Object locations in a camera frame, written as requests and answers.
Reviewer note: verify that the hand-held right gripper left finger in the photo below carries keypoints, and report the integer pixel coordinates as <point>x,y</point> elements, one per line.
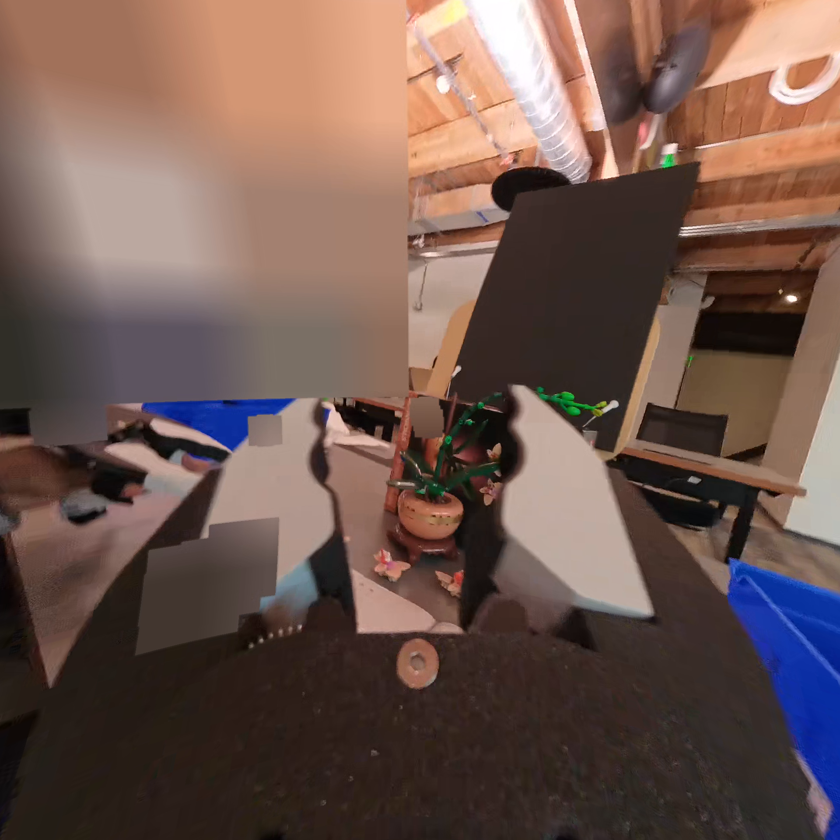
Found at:
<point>282,485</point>

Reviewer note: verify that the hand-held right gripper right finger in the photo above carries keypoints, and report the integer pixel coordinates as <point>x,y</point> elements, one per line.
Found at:
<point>564,512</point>

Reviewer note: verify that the toy brick orchid plant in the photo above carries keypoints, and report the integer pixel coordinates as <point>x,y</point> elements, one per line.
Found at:
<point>430,515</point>

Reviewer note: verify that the grey desk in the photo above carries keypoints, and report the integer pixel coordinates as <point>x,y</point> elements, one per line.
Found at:
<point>367,485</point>

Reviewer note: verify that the white-tipped thin rod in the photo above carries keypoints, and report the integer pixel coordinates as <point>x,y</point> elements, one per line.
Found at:
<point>611,404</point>

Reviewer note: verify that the dark toy set box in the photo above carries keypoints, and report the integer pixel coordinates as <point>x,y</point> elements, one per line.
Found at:
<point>399,459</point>

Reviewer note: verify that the toy brick orchid flower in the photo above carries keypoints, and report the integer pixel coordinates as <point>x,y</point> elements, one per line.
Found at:
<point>451,582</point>
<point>392,564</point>

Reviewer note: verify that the black office chair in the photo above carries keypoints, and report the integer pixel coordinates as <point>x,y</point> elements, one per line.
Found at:
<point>682,426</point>

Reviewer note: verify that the wooden table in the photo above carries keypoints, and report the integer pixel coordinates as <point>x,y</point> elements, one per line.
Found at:
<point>715,469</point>

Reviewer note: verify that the white instruction booklet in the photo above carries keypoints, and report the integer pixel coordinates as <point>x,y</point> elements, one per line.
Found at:
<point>387,607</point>

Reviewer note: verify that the black flat board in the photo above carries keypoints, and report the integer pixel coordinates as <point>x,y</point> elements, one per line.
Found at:
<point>577,295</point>

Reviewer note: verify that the blue plastic bin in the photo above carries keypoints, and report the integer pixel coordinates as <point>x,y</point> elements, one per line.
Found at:
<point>797,656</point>

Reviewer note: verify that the black round object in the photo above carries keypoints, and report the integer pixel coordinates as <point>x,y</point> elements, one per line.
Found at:
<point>528,187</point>

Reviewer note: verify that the green exit sign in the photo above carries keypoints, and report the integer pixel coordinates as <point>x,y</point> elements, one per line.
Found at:
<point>668,154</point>

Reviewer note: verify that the black oval object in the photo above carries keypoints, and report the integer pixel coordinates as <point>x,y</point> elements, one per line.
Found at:
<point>676,62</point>

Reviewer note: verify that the silver ventilation duct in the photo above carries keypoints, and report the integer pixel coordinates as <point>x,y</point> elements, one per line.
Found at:
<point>531,85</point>

